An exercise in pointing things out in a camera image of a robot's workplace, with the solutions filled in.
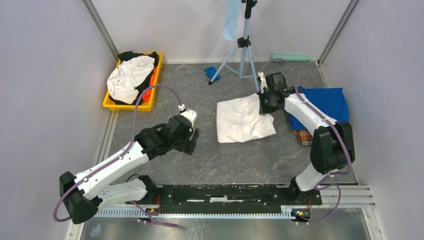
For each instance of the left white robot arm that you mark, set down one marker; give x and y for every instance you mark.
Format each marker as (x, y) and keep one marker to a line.
(85, 193)

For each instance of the black garment in tray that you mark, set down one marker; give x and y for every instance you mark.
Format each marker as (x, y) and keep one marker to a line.
(145, 87)

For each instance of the light blue music stand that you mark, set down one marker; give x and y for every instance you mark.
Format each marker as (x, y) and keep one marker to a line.
(247, 68)

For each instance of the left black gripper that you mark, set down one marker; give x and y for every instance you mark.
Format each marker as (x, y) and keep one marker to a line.
(189, 145)

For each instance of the folded plaid shirt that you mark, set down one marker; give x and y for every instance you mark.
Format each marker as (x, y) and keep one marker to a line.
(304, 137)

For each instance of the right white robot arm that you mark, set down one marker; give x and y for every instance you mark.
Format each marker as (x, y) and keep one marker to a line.
(332, 147)

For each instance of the blue printed t-shirt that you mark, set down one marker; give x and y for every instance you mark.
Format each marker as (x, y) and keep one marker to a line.
(326, 102)

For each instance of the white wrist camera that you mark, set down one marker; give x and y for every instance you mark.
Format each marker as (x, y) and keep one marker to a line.
(262, 82)
(190, 114)

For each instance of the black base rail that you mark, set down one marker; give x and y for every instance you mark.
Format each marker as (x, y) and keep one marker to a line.
(228, 199)

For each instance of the small blue object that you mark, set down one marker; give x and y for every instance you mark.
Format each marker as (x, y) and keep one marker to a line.
(210, 72)

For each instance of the mint green cylinder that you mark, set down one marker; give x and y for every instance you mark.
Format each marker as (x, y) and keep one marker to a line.
(278, 57)

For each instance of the white long-sleeve shirt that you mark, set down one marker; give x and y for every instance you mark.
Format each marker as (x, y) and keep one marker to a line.
(239, 120)

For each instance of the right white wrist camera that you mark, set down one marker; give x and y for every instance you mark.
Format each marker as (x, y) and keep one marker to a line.
(262, 82)

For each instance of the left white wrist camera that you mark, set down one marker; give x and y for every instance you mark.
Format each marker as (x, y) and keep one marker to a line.
(190, 114)

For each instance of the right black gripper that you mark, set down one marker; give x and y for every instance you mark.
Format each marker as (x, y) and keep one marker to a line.
(264, 109)

